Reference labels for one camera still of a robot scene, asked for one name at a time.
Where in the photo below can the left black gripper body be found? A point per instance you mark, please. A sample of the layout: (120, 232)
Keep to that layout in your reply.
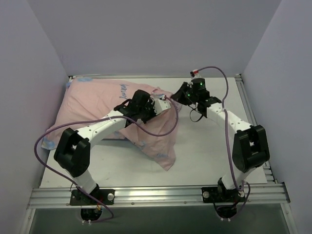
(148, 108)

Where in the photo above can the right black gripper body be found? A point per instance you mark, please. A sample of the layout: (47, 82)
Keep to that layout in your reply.
(183, 91)

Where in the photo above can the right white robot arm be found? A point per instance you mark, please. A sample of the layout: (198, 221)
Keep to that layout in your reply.
(247, 145)

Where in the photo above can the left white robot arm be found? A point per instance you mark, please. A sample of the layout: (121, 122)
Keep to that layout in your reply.
(74, 147)

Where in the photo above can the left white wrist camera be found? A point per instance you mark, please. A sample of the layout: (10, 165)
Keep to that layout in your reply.
(160, 106)

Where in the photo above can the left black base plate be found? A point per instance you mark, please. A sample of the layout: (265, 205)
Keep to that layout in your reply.
(78, 198)

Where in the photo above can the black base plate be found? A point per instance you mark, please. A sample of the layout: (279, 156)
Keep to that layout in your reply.
(78, 198)
(218, 195)

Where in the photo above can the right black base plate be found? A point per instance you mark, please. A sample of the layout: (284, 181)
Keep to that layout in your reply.
(218, 195)

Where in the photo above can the front aluminium rail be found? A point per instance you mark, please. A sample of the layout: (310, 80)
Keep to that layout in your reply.
(170, 196)

